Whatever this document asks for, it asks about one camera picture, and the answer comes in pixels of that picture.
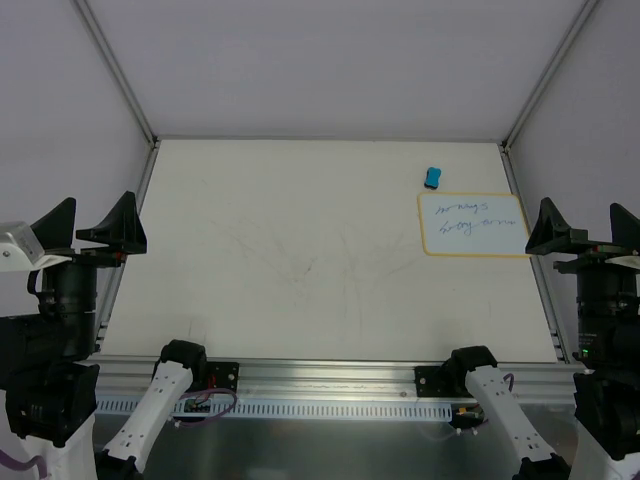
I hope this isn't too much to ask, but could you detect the yellow framed small whiteboard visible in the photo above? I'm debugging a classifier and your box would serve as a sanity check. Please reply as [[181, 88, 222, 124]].
[[417, 192, 529, 258]]

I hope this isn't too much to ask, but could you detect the blue whiteboard eraser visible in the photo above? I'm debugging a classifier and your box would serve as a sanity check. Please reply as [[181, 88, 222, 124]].
[[424, 167, 442, 190]]

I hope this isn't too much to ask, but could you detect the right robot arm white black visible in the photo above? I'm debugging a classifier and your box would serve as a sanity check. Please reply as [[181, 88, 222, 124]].
[[442, 198, 639, 479]]

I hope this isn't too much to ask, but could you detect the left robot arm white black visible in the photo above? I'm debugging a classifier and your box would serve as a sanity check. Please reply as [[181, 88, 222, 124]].
[[1, 192, 208, 479]]

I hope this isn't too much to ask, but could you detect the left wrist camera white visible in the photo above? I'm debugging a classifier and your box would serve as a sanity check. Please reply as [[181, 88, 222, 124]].
[[0, 221, 44, 272]]

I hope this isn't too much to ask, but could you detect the aluminium mounting rail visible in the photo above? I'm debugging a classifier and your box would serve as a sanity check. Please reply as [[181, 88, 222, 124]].
[[91, 355, 582, 404]]

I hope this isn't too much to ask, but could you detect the white slotted cable duct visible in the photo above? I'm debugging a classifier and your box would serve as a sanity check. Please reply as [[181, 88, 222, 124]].
[[97, 396, 453, 423]]

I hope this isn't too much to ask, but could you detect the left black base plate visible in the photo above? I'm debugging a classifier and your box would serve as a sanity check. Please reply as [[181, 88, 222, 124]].
[[204, 361, 240, 393]]

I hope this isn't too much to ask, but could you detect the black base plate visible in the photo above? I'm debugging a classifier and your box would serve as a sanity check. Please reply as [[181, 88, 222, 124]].
[[204, 361, 240, 393], [413, 365, 457, 398]]

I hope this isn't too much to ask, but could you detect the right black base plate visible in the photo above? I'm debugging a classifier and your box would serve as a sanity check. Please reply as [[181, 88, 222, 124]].
[[413, 365, 457, 398]]

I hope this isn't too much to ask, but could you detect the right aluminium frame post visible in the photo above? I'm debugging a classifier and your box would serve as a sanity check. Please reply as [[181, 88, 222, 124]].
[[501, 0, 600, 151]]

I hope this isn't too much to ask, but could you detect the aluminium frame post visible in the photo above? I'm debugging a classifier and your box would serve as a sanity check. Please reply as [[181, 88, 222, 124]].
[[501, 0, 600, 151], [71, 0, 157, 146]]

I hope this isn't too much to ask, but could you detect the left aluminium frame post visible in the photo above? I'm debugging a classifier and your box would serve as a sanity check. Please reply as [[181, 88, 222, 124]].
[[71, 0, 157, 146]]

